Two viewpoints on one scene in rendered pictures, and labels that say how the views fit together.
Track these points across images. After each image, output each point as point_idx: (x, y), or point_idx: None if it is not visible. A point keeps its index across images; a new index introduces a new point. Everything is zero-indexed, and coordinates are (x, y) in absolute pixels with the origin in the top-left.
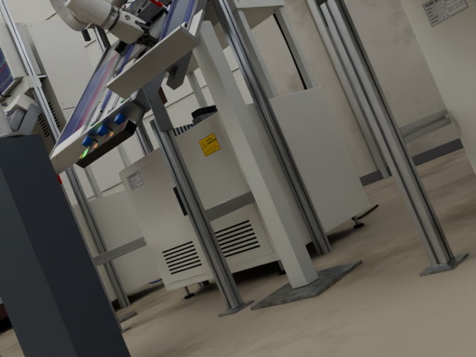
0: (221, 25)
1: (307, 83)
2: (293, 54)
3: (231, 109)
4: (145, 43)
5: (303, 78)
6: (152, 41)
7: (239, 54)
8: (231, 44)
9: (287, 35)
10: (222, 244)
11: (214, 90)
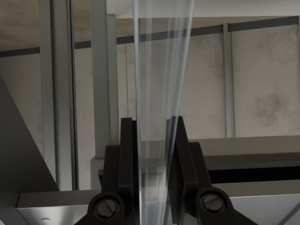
0: (69, 130)
1: (111, 25)
2: (114, 72)
3: None
4: (176, 186)
5: (114, 34)
6: (110, 167)
7: (49, 37)
8: (59, 71)
9: (113, 100)
10: None
11: None
